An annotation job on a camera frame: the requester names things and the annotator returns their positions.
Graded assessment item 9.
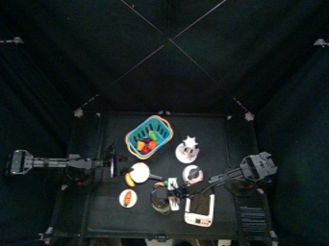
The yellow toy banana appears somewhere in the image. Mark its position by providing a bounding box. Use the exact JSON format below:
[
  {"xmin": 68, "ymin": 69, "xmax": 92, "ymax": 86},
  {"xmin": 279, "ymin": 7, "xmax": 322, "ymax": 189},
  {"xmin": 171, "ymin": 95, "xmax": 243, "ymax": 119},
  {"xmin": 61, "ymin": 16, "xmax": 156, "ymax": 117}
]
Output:
[{"xmin": 123, "ymin": 171, "xmax": 137, "ymax": 188}]

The white toy frying pan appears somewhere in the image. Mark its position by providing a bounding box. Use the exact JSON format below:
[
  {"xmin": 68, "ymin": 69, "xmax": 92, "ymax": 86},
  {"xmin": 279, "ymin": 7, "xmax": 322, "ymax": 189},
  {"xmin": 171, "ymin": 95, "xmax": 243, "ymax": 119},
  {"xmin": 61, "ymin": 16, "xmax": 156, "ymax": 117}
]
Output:
[{"xmin": 128, "ymin": 161, "xmax": 164, "ymax": 185}]

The orange toy carrot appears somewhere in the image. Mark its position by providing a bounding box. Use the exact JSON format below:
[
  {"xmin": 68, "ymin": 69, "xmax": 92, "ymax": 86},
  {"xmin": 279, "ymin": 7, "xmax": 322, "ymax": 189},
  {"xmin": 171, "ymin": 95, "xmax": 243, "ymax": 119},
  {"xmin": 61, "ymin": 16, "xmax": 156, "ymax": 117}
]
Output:
[{"xmin": 121, "ymin": 190, "xmax": 132, "ymax": 208}]

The white toy appliance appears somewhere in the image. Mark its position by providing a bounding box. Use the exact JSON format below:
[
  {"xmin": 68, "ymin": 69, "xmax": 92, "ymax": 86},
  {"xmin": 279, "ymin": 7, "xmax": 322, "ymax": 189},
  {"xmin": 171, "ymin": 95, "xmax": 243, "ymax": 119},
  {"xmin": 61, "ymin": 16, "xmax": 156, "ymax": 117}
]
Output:
[{"xmin": 181, "ymin": 191, "xmax": 216, "ymax": 228}]

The white plate with star object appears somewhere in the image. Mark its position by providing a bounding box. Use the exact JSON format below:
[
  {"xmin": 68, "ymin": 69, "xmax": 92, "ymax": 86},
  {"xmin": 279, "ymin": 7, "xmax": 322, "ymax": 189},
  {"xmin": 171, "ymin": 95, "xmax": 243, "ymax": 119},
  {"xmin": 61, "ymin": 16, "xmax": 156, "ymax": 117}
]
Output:
[{"xmin": 173, "ymin": 135, "xmax": 202, "ymax": 164}]

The white text label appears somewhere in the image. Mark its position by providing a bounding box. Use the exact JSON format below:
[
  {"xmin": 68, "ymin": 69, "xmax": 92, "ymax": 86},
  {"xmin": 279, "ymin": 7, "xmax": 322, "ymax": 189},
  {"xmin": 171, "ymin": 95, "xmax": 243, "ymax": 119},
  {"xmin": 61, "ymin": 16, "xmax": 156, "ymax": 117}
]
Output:
[{"xmin": 236, "ymin": 204, "xmax": 270, "ymax": 233}]

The teal basket with orange rim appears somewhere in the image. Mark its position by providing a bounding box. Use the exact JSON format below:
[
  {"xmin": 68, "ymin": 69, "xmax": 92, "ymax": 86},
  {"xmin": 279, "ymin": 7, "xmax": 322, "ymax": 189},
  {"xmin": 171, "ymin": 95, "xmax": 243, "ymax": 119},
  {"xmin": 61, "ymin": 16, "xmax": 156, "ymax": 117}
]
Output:
[{"xmin": 123, "ymin": 114, "xmax": 175, "ymax": 160}]

